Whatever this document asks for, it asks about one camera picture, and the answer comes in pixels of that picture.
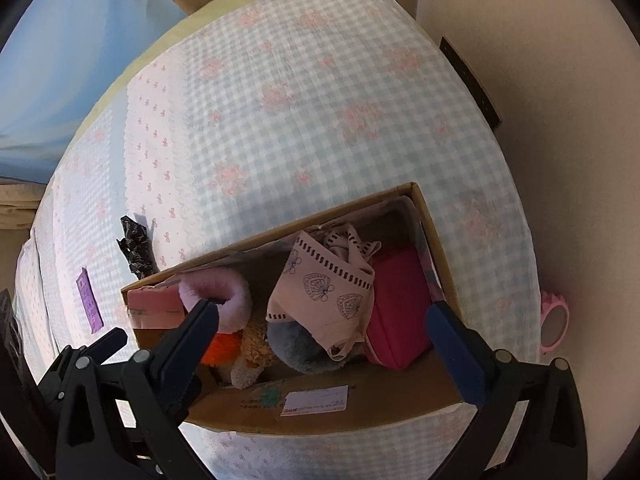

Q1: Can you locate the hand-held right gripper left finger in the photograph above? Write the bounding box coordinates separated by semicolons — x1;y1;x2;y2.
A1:
54;299;221;480

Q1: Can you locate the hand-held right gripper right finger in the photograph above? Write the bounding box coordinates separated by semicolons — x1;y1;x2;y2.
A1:
425;302;587;480

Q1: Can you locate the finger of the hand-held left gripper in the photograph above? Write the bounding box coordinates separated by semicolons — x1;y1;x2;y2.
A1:
37;327;128;412

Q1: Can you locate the orange pom-pom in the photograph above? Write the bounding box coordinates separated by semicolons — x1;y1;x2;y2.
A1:
199;330;246;369

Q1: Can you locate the pink fluffy scrunchie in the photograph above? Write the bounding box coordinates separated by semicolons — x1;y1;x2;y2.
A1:
177;275;254;334

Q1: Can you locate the brown teddy plush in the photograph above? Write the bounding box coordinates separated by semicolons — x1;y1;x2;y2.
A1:
229;317;276;391

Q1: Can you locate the magenta pouch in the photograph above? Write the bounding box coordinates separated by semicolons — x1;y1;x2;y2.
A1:
364;247;436;372

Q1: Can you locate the grey fluffy cloth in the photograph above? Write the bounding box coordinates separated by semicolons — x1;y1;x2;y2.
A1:
264;319;341;376

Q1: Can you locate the cardboard box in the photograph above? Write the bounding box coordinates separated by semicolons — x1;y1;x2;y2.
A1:
120;181;464;436

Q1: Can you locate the beige printed cloth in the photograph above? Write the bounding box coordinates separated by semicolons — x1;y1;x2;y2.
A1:
264;224;384;361

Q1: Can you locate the purple packet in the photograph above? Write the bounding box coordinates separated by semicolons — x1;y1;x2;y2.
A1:
74;267;105;334

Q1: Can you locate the black patterned scrunchie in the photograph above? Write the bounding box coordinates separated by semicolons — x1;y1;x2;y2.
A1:
116;214;157;277

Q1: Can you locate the black perforated strip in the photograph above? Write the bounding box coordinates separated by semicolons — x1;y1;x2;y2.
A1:
439;35;503;130

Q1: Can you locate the light blue hanging cloth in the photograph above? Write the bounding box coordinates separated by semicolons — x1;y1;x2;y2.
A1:
0;0;189;182

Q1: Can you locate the pink plastic ring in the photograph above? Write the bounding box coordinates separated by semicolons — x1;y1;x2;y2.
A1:
538;290;571;357

